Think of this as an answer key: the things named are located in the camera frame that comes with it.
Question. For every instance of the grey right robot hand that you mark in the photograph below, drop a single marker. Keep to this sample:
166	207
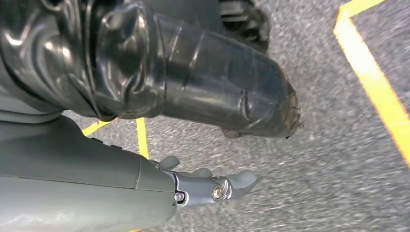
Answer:
64	179

